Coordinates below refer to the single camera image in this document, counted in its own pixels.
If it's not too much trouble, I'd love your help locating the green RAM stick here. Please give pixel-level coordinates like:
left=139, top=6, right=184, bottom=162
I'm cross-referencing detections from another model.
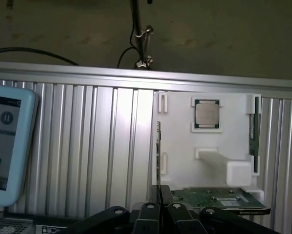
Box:
left=248, top=96, right=262, bottom=156

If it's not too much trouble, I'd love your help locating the metal camera stand pole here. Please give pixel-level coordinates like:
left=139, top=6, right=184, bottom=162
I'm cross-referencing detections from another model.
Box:
left=130, top=0, right=154, bottom=70

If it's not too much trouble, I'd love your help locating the white parts rack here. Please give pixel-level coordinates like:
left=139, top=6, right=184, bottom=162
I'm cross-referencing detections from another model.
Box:
left=151, top=90, right=265, bottom=195

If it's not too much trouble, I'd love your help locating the thin black stand cable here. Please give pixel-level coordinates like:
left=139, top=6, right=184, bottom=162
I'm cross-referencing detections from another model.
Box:
left=117, top=24, right=139, bottom=69

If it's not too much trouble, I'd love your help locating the open grey metal PC case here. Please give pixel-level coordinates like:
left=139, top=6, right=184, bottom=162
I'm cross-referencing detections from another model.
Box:
left=0, top=207, right=134, bottom=234

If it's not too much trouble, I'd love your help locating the silver CPU chip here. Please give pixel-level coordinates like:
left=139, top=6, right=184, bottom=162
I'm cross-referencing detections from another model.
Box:
left=194, top=98, right=221, bottom=129

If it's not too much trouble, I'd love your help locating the thick black floor cable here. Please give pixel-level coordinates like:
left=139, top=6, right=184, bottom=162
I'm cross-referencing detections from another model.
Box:
left=0, top=47, right=79, bottom=66

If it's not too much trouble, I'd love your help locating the graphics card with metal bracket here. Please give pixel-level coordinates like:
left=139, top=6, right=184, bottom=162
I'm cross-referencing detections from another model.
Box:
left=171, top=186, right=271, bottom=215

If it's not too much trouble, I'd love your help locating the light blue teach pendant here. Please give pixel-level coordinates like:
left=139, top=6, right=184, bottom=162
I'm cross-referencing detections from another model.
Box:
left=0, top=84, right=39, bottom=208

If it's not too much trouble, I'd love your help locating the silver power supply with label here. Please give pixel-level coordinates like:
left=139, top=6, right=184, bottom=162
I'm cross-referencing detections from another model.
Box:
left=32, top=214, right=97, bottom=234

